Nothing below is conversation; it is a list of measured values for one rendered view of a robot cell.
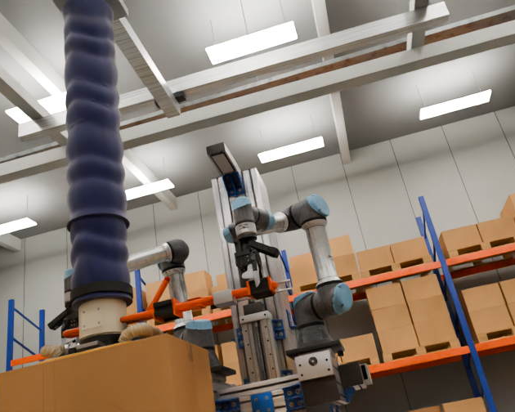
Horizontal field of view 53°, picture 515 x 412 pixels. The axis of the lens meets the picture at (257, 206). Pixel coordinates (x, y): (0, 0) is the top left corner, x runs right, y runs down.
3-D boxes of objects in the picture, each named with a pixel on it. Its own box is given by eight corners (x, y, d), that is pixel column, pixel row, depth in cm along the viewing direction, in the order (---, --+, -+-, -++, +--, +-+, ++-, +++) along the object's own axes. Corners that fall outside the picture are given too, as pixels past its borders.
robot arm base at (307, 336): (301, 354, 225) (296, 331, 229) (335, 347, 223) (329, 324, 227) (295, 350, 211) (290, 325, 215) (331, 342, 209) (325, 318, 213)
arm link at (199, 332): (194, 347, 221) (190, 315, 226) (182, 354, 231) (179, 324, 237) (219, 345, 227) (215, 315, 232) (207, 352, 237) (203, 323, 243)
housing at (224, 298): (213, 305, 179) (212, 292, 181) (219, 309, 185) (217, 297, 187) (232, 300, 178) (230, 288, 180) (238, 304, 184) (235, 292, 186)
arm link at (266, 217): (254, 220, 211) (235, 214, 203) (275, 208, 205) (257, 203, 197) (257, 237, 208) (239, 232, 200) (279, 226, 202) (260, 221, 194)
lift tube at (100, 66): (54, 222, 197) (51, -12, 250) (86, 243, 218) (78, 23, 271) (112, 207, 194) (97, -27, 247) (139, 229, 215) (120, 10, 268)
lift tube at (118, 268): (59, 305, 184) (55, 75, 228) (90, 316, 204) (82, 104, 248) (116, 291, 181) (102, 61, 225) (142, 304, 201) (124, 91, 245)
